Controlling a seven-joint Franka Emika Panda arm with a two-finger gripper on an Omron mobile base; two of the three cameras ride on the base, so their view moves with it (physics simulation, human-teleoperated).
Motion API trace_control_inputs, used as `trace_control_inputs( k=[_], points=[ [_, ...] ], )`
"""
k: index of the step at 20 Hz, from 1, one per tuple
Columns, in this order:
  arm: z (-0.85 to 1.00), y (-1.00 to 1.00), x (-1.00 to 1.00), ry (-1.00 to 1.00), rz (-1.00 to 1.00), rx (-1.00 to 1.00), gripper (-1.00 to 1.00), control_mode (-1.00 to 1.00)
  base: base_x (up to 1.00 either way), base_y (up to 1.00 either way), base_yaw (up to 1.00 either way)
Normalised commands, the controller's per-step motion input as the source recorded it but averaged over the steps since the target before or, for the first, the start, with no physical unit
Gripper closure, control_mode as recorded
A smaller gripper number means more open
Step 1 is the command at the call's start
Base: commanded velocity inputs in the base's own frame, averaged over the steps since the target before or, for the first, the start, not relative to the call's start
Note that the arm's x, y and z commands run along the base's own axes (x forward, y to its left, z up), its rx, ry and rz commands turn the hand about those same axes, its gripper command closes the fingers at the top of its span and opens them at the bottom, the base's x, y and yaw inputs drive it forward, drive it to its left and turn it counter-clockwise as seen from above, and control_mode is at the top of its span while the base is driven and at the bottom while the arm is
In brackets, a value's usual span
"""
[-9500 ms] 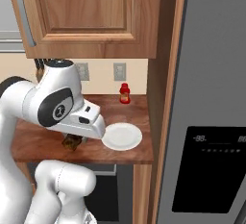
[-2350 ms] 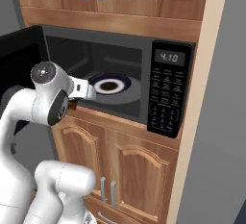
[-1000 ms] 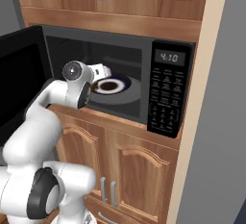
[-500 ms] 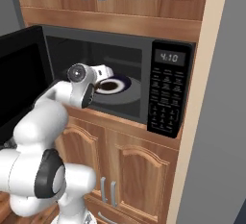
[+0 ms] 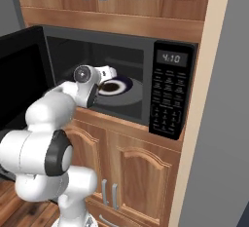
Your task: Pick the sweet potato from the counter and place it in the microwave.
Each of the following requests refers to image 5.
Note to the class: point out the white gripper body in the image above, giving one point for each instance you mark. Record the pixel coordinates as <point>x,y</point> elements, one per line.
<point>112,72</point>

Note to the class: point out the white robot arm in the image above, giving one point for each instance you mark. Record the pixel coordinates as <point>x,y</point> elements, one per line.
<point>39,153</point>

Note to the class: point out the black microwave oven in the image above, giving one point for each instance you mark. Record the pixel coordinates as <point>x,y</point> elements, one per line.
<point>168,88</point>

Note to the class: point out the black microwave door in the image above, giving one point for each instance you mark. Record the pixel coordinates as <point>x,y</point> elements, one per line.
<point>19,75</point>

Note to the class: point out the white plate with blue rim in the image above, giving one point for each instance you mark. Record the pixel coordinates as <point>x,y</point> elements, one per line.
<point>124,86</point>

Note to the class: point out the wooden drawer front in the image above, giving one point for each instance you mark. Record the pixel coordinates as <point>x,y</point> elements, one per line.
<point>97,209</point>

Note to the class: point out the wooden cupboard frame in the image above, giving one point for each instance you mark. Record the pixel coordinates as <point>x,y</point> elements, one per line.
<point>129,26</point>

